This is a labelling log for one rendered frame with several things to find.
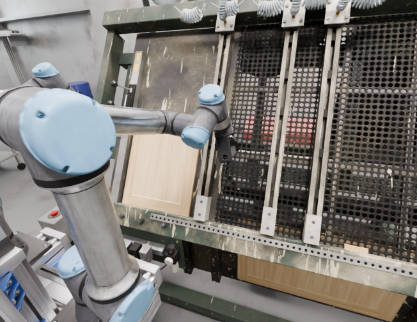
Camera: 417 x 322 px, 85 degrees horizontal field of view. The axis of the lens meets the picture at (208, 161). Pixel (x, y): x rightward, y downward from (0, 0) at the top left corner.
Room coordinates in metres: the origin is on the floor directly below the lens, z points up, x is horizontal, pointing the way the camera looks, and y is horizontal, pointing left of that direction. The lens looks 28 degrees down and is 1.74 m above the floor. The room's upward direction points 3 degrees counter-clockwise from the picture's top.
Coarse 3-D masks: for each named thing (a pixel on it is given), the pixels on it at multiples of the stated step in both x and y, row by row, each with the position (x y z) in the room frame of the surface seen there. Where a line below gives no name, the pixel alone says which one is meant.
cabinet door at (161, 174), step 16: (144, 144) 1.26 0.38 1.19; (160, 144) 1.23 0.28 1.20; (176, 144) 1.20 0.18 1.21; (144, 160) 1.21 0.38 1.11; (160, 160) 1.18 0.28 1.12; (176, 160) 1.15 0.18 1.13; (192, 160) 1.11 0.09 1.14; (128, 176) 1.18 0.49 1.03; (144, 176) 1.15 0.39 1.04; (160, 176) 1.12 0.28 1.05; (176, 176) 1.09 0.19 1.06; (192, 176) 1.06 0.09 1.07; (128, 192) 1.12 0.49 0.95; (144, 192) 1.10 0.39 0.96; (160, 192) 1.07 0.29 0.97; (176, 192) 1.04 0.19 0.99; (192, 192) 1.02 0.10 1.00; (160, 208) 1.01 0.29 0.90; (176, 208) 0.99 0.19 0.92
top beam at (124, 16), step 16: (208, 0) 1.52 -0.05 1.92; (240, 0) 1.45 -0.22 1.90; (256, 0) 1.41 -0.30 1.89; (272, 0) 1.38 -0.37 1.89; (400, 0) 1.17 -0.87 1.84; (416, 0) 1.15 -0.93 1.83; (112, 16) 1.73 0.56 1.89; (128, 16) 1.68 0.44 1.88; (144, 16) 1.64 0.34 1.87; (160, 16) 1.59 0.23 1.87; (176, 16) 1.55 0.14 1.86; (208, 16) 1.47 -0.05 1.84; (240, 16) 1.43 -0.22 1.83; (256, 16) 1.40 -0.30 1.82; (304, 16) 1.34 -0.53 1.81; (320, 16) 1.32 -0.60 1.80; (352, 16) 1.28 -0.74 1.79; (128, 32) 1.74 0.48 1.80; (144, 32) 1.71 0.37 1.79
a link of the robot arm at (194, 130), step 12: (204, 108) 0.66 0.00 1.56; (180, 120) 0.66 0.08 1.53; (192, 120) 0.64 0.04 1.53; (204, 120) 0.63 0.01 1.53; (216, 120) 0.66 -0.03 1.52; (180, 132) 0.65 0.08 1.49; (192, 132) 0.60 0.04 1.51; (204, 132) 0.61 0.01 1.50; (192, 144) 0.61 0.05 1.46; (204, 144) 0.61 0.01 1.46
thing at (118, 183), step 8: (144, 56) 1.60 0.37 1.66; (144, 64) 1.58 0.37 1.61; (136, 72) 1.52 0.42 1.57; (136, 80) 1.49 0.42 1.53; (136, 88) 1.47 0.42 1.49; (136, 96) 1.45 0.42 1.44; (136, 104) 1.44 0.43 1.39; (128, 136) 1.31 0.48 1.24; (120, 144) 1.29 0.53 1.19; (128, 144) 1.29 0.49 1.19; (120, 152) 1.26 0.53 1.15; (128, 152) 1.28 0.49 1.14; (120, 160) 1.23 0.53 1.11; (120, 168) 1.20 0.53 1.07; (120, 176) 1.17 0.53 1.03; (120, 184) 1.16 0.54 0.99; (112, 192) 1.13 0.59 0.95; (120, 192) 1.14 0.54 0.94; (112, 200) 1.11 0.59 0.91; (120, 200) 1.12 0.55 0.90
